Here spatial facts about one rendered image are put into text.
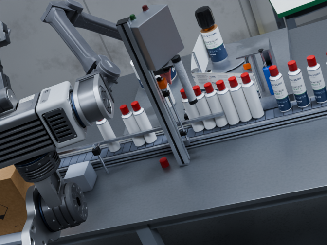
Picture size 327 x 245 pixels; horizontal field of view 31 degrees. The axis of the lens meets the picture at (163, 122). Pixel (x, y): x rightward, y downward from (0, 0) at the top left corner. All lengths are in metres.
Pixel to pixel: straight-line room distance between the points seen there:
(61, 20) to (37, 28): 3.05
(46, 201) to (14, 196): 0.51
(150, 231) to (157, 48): 0.71
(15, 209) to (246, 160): 0.95
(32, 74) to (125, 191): 3.02
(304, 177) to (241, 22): 3.11
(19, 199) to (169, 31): 0.89
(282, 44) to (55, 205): 1.53
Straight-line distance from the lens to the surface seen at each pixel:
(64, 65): 5.29
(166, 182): 2.43
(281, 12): 3.57
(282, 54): 2.91
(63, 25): 2.12
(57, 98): 1.75
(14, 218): 2.54
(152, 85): 2.27
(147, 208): 2.34
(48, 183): 1.91
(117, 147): 2.66
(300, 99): 2.44
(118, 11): 5.06
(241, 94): 2.43
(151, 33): 2.19
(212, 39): 2.96
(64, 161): 2.80
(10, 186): 2.42
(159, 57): 2.23
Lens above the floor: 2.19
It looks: 29 degrees down
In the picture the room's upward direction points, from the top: 24 degrees counter-clockwise
